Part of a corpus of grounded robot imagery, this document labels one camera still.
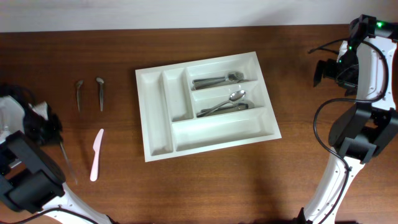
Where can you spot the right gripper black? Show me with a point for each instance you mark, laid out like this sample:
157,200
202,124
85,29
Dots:
329,71

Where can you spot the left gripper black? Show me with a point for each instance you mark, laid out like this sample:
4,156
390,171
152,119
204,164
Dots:
57,129

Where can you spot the dark chopstick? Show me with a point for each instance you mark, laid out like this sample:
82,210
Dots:
68,162

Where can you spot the small metal spoon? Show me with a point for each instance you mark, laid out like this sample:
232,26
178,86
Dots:
78,86
100,82

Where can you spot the metal fork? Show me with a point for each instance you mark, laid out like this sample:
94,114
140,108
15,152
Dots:
212,82
231,76
224,83

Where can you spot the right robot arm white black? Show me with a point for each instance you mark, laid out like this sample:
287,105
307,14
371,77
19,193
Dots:
364,68

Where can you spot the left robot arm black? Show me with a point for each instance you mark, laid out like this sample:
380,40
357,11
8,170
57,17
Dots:
30,179

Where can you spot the white plastic cutlery tray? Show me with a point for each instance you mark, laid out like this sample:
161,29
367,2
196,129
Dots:
169,106

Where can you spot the metal fork in tray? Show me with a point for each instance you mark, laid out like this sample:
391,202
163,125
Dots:
224,83

